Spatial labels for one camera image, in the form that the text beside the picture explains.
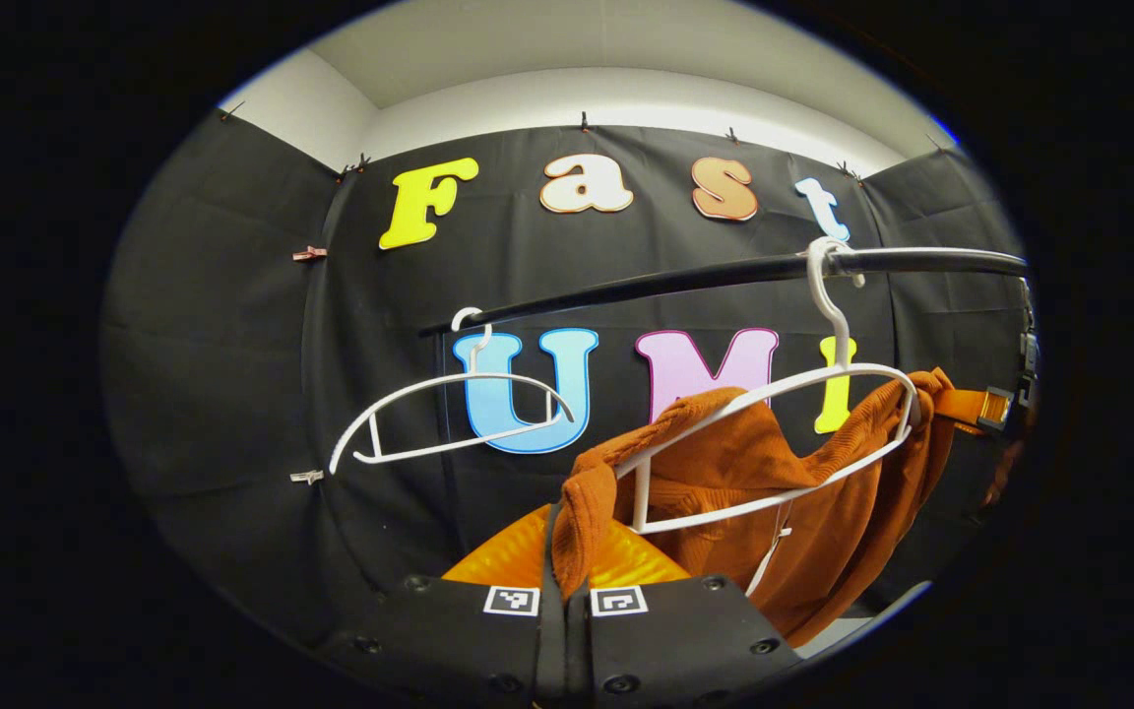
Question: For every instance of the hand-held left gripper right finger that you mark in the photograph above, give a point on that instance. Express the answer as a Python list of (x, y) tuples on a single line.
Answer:
[(685, 630)]

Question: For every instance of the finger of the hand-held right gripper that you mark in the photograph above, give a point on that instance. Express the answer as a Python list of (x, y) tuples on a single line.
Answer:
[(995, 409)]

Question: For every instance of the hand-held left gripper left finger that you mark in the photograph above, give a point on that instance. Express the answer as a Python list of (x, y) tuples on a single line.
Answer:
[(449, 630)]

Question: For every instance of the white plastic hanger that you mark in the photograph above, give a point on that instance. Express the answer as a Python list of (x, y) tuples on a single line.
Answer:
[(469, 375), (642, 497)]

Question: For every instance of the black clothes rack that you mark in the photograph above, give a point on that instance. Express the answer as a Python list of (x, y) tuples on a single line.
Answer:
[(675, 284)]

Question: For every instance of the white clip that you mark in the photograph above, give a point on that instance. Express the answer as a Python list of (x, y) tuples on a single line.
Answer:
[(307, 477)]

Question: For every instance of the black backdrop cloth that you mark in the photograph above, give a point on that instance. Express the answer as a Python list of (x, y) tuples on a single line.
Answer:
[(232, 394)]

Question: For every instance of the pink clip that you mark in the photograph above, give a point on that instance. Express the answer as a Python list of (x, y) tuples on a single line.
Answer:
[(309, 254)]

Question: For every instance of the row of black clips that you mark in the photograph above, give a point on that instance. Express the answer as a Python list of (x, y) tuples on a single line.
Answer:
[(584, 123)]

